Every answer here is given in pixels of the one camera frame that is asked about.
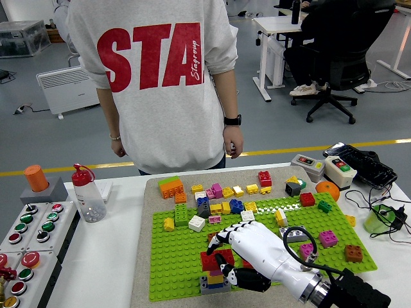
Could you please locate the person's left hand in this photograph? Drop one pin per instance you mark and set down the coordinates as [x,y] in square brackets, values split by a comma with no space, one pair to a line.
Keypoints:
[233,141]

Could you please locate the person's right hand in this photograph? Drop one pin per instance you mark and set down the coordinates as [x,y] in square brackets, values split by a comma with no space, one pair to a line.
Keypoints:
[118,148]

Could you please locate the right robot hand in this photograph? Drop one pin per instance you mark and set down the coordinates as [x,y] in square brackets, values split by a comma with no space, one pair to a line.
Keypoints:
[263,253]

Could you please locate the red sloped brick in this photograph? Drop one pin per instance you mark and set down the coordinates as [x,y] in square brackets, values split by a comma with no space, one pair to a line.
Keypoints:
[247,264]

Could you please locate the pink square brick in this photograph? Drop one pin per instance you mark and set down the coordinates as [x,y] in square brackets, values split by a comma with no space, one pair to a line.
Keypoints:
[328,239]
[305,250]

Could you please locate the large red brick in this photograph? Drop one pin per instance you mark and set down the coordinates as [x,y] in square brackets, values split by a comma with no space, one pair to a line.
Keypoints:
[208,261]

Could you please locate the person's left forearm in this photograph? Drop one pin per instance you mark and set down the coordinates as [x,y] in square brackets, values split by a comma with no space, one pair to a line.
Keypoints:
[226,93]

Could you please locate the person's right forearm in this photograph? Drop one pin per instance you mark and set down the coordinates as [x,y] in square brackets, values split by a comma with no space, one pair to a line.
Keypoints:
[108,112]

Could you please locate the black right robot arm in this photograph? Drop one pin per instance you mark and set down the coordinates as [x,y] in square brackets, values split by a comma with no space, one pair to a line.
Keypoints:
[353,290]

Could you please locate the long grey brick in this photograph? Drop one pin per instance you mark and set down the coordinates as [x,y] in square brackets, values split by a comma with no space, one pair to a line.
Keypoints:
[297,237]

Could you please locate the yellow and white brick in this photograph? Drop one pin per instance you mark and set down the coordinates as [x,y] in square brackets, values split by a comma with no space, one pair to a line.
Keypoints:
[281,219]

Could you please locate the tall red brick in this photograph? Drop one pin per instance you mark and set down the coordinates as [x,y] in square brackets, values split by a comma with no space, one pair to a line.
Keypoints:
[265,179]

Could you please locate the pink stacked brick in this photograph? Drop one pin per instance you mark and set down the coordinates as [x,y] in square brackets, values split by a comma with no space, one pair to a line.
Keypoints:
[215,273]

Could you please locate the tall pink brick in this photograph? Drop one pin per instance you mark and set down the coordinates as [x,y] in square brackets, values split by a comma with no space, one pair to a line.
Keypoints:
[217,191]

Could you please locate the brown square brick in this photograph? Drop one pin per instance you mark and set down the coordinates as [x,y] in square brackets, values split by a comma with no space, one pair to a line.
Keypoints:
[354,253]
[212,237]

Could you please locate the blue square brick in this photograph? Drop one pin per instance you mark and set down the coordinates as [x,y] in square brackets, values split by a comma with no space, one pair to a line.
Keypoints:
[237,206]

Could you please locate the yellow flat stacked brick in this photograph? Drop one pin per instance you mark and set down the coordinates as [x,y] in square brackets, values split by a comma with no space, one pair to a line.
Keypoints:
[214,279]

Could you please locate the small light pink brick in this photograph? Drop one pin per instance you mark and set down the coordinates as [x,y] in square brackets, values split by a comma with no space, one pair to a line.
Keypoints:
[210,193]

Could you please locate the blue flat stacked brick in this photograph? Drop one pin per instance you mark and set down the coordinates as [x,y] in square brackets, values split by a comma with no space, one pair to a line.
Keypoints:
[215,285]

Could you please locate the small yellow brick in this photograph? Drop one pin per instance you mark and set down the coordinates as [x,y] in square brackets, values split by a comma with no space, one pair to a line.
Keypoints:
[265,190]

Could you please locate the lime flat brick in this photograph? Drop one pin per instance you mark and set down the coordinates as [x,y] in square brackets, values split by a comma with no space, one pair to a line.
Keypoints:
[167,180]

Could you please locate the small pink flat brick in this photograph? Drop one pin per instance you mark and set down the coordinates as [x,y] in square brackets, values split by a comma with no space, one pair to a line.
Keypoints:
[214,219]

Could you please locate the grey base brick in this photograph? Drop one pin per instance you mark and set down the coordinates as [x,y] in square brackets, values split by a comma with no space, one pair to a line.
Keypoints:
[204,285]

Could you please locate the large orange brick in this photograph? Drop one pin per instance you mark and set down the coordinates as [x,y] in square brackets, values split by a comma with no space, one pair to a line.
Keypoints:
[171,190]

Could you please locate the small blue brick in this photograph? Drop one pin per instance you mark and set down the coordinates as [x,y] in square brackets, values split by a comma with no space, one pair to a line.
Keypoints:
[202,202]

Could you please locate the red square brick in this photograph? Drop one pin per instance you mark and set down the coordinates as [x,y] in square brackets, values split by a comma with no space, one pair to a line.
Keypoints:
[307,199]

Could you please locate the dark grey square brick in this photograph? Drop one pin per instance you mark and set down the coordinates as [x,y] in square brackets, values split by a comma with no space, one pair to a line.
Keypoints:
[293,190]

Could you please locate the yellow sloped brick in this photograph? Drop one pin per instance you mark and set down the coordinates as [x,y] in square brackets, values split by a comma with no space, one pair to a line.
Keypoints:
[292,180]

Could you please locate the dark grey sloped brick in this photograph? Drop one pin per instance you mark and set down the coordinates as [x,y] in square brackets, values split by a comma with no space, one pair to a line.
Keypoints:
[204,211]

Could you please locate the dark green brick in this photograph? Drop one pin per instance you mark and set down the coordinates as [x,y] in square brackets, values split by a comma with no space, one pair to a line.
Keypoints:
[325,207]

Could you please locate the small orange brick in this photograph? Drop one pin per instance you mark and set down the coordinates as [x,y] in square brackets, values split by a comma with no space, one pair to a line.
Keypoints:
[180,198]

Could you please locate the small green white brick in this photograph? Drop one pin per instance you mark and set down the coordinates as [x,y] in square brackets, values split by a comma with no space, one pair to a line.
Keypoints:
[302,184]

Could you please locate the green baseplate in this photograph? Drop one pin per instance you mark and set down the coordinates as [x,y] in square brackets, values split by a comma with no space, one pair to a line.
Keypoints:
[180,250]

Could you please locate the tall lime brick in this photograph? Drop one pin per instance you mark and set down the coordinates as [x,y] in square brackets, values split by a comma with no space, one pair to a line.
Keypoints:
[181,215]

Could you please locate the black smartwatch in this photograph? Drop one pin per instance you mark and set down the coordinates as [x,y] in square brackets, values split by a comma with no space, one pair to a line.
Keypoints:
[232,120]

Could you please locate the white flat plate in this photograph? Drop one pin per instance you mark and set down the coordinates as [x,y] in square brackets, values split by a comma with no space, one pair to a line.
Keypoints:
[108,191]

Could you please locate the clear bottle red cap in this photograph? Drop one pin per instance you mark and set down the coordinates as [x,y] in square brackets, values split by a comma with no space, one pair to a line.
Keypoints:
[89,199]

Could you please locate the grey square block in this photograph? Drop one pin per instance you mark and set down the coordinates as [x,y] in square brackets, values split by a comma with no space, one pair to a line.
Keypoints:
[57,192]

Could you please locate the white panel heater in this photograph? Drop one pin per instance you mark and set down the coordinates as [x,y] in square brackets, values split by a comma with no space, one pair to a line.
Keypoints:
[67,90]

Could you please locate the white computer case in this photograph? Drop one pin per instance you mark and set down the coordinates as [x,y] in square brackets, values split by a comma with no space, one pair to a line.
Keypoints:
[274,64]

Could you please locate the orange cylinder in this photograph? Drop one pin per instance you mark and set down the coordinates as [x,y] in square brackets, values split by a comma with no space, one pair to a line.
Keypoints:
[36,178]

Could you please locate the orange fruit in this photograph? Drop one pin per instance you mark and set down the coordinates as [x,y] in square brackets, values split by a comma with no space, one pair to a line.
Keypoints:
[327,191]

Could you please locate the grey push-button box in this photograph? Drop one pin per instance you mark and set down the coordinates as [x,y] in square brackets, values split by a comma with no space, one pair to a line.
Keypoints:
[51,221]
[24,223]

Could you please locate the metal chair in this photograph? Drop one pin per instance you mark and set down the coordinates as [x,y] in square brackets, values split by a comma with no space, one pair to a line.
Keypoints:
[73,59]

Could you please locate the black hanging adapter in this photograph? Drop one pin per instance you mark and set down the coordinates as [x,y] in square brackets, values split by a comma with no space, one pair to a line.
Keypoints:
[258,40]

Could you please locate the floor socket box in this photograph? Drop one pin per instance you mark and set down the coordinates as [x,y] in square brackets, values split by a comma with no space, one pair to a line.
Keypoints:
[20,109]

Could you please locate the green translucent cup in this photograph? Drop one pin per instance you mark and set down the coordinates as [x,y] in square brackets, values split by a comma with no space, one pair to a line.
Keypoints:
[374,224]

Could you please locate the white desk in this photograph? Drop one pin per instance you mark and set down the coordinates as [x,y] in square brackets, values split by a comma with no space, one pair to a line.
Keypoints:
[279,24]
[393,68]

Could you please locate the wooden crate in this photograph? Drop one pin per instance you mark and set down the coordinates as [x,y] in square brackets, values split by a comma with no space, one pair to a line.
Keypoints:
[55,34]

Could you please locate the black floor device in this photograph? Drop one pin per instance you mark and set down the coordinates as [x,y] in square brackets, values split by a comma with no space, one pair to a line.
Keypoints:
[3,75]

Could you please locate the black plastic tray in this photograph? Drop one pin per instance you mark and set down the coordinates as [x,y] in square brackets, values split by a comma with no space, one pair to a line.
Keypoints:
[369,167]

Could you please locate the black plug adapter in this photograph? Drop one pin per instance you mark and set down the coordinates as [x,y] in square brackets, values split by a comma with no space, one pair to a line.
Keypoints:
[399,214]

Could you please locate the black bottle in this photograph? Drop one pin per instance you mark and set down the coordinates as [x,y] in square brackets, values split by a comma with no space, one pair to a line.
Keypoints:
[295,13]

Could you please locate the clear storage box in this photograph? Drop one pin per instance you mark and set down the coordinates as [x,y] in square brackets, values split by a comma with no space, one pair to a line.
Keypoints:
[22,38]

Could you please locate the white power strip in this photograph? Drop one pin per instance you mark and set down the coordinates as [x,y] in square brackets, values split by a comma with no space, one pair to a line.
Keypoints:
[370,84]

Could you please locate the grey emergency-stop button box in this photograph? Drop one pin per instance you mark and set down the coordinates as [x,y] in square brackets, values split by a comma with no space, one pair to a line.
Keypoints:
[11,261]
[38,276]

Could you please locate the black office chair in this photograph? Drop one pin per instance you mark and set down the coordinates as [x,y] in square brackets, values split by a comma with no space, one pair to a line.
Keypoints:
[346,38]

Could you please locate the brass fitting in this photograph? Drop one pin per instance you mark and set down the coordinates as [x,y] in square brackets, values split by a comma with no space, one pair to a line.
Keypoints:
[2,288]

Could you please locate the grey two-button switch box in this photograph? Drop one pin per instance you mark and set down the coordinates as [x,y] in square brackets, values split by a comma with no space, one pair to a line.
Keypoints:
[305,162]

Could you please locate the white two-button switch box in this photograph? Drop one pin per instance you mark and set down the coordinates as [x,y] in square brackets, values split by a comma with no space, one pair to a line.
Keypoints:
[340,176]

